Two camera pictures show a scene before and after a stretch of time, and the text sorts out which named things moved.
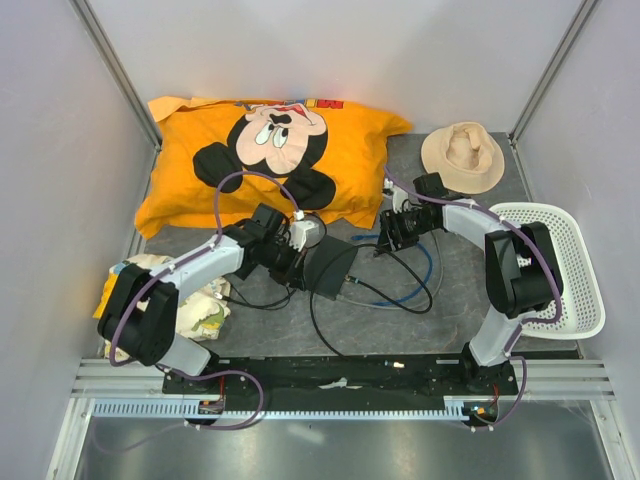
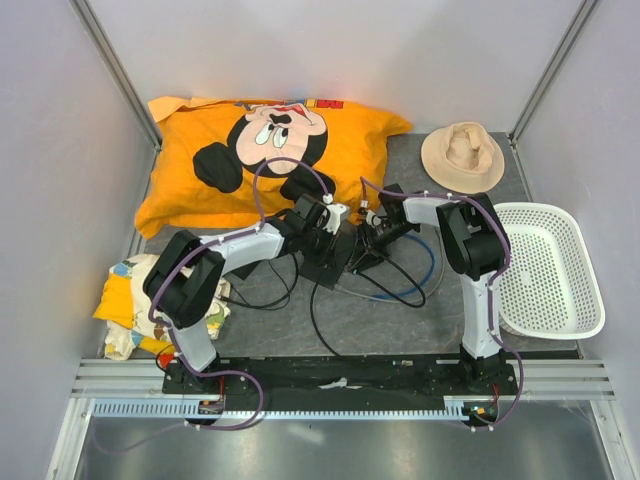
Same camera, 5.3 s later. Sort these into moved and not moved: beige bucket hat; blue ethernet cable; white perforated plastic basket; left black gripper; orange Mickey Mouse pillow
Moved: left black gripper; blue ethernet cable
Not moved: beige bucket hat; white perforated plastic basket; orange Mickey Mouse pillow
